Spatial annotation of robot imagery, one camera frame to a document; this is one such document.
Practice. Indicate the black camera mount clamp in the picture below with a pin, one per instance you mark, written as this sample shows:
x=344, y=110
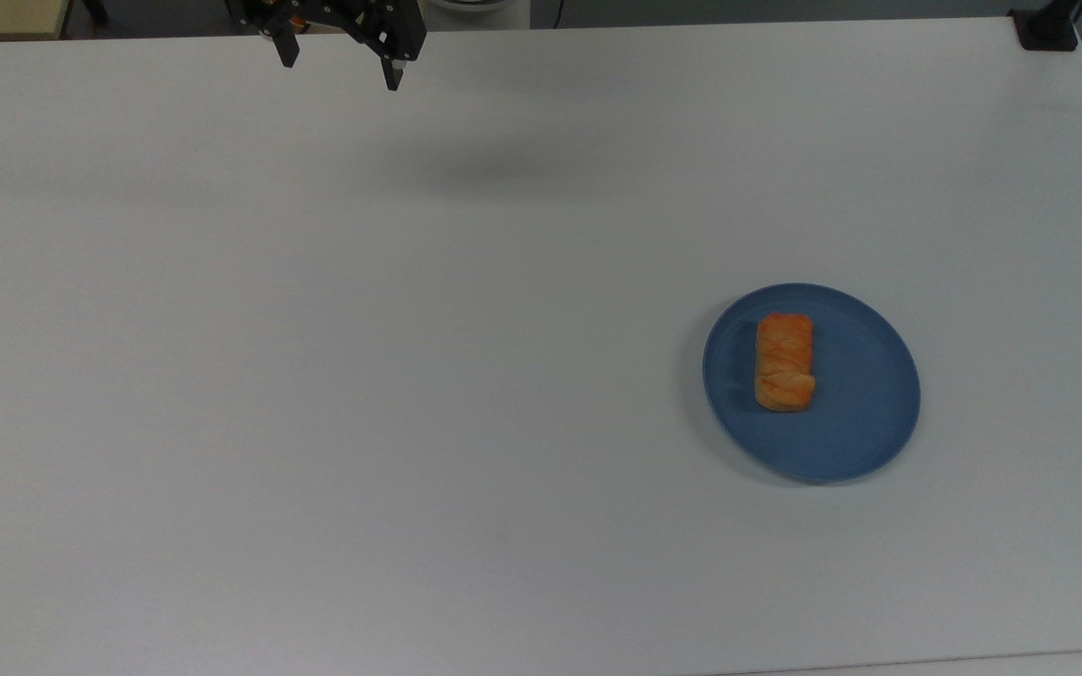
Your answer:
x=1045, y=28

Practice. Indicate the blue round plate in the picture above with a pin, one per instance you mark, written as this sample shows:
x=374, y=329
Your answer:
x=860, y=413

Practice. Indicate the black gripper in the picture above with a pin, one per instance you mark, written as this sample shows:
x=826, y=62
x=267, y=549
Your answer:
x=353, y=14

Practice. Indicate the orange braided bread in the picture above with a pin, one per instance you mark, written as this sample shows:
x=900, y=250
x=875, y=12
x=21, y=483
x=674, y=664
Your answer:
x=784, y=362

